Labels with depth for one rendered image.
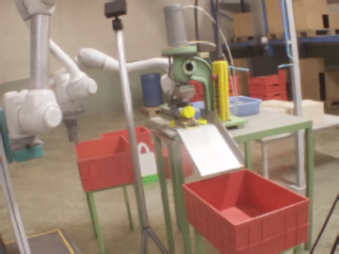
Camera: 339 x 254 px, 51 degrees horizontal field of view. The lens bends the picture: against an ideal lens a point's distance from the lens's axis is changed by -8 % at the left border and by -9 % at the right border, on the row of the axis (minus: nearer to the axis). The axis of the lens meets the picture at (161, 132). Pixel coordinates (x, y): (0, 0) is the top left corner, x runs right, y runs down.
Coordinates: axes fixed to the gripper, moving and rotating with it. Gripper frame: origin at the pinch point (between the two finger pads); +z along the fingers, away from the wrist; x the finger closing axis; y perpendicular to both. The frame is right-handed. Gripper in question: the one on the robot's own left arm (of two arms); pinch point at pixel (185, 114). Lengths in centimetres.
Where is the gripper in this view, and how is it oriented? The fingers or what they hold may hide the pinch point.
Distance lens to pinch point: 240.4
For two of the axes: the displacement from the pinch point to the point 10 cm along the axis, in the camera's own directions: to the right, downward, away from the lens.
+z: 3.1, 6.8, -6.7
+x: 9.5, -1.8, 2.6
